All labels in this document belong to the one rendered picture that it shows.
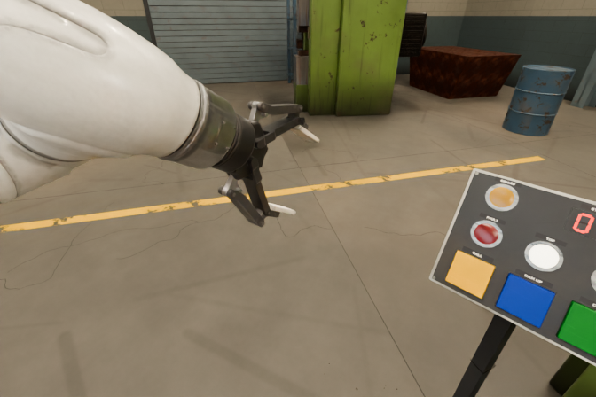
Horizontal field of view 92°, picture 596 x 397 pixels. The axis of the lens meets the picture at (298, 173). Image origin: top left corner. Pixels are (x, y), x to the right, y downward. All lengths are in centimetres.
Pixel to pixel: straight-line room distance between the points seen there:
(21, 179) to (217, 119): 19
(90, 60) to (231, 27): 752
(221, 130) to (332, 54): 461
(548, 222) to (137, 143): 72
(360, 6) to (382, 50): 72
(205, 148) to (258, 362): 149
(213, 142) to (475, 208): 61
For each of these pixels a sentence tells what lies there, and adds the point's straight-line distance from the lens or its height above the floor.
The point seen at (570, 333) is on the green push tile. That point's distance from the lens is 78.
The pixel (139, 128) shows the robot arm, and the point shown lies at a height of 143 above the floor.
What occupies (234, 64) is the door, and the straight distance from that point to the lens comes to 782.
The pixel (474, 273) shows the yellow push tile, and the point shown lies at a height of 102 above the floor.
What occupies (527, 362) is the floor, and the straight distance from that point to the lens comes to 205.
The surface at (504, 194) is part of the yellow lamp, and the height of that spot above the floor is 117.
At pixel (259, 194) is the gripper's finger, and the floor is 127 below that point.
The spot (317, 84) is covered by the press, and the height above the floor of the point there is 52.
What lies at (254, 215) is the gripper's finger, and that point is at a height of 125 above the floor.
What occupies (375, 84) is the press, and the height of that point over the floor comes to 52.
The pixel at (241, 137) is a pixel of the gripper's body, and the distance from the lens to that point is 34.
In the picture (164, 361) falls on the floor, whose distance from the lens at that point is 183.
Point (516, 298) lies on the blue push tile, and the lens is 77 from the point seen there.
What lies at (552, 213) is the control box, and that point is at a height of 116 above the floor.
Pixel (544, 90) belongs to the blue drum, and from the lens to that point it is 515.
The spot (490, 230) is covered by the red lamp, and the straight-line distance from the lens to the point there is 76.
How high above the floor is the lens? 150
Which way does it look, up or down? 29 degrees down
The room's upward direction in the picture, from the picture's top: straight up
